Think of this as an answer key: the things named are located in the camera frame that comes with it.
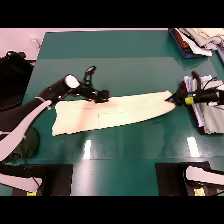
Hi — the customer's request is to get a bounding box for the heap of clothes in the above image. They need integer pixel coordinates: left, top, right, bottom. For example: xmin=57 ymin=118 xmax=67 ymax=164
xmin=167 ymin=28 xmax=224 ymax=60

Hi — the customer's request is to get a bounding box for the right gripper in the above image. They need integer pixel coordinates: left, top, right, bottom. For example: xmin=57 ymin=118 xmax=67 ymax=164
xmin=172 ymin=91 xmax=187 ymax=107

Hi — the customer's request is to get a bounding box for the cream shirt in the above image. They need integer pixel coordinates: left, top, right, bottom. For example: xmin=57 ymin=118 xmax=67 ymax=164
xmin=51 ymin=90 xmax=177 ymax=137

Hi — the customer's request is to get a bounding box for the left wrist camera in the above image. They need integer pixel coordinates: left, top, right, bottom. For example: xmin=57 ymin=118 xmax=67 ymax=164
xmin=80 ymin=65 xmax=98 ymax=90

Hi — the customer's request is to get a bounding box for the purple garment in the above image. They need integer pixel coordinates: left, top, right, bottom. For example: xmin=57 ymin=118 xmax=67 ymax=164
xmin=216 ymin=45 xmax=224 ymax=72

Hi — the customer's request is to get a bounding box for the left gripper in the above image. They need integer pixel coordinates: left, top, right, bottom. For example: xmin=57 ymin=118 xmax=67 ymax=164
xmin=87 ymin=89 xmax=111 ymax=103

